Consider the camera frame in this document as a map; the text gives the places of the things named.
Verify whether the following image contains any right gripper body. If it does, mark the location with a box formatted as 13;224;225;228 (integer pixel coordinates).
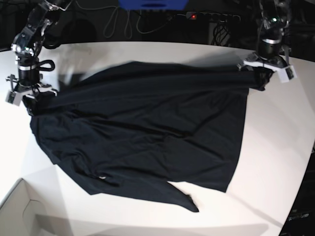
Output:
5;75;58;106

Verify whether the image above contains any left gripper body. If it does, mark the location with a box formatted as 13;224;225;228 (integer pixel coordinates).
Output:
238;52;297;83

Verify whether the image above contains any black t-shirt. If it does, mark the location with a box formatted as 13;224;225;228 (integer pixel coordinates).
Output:
30;62;255;212

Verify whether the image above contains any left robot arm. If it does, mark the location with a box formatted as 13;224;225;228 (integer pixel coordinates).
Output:
239;0;297;91

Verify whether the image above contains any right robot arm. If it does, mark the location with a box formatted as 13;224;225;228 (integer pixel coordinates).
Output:
5;0;72;116

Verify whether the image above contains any black power strip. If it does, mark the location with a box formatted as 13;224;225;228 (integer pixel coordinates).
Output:
185;11;241;23

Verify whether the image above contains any white cardboard box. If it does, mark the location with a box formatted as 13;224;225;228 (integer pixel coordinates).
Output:
0;178;74;236

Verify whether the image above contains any blue plastic bin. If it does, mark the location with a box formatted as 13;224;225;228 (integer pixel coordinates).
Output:
118;0;188;10

